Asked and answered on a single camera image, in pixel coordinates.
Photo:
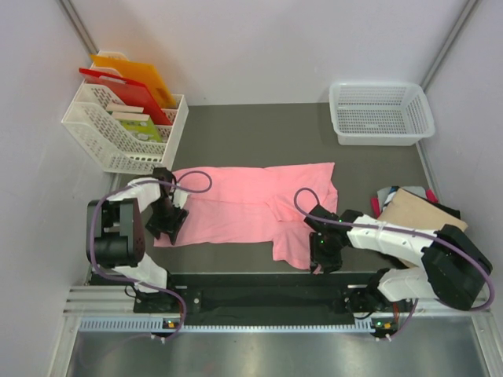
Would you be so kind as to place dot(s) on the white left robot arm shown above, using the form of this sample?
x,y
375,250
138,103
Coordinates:
x,y
116,229

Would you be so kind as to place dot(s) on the aluminium frame rail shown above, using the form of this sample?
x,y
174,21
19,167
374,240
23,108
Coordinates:
x,y
114,330

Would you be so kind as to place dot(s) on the white blue folded garment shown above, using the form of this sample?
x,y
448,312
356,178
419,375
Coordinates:
x,y
385,195

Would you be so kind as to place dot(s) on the pink t shirt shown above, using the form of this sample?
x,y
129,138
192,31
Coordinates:
x,y
255,205

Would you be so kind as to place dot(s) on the orange plastic folder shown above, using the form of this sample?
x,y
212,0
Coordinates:
x,y
140,72

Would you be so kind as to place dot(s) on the white file organizer rack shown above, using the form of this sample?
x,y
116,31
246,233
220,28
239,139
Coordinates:
x,y
108,143

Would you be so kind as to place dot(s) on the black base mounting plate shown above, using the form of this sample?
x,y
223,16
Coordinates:
x,y
269,299

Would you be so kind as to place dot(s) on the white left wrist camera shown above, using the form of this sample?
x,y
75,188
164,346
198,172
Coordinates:
x,y
179,198

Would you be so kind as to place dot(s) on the red plastic folder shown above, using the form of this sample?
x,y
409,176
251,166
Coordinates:
x,y
130,92

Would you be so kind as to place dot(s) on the beige booklet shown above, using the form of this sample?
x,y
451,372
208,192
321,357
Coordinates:
x,y
127,112

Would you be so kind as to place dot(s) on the white perforated plastic basket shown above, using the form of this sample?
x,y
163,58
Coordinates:
x,y
380,113

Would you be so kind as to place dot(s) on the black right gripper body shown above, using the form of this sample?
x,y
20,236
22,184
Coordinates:
x,y
324,251

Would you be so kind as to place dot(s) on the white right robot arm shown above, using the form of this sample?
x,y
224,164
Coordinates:
x,y
445,264

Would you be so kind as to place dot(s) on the beige folded t shirt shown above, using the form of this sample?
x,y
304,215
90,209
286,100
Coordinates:
x,y
411,211

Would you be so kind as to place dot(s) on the green booklet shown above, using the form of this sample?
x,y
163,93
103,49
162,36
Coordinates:
x,y
142,130

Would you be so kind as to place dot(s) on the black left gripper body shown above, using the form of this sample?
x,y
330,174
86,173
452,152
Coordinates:
x,y
167,217

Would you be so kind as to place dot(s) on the magenta folded garment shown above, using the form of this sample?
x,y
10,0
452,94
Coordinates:
x,y
377,207

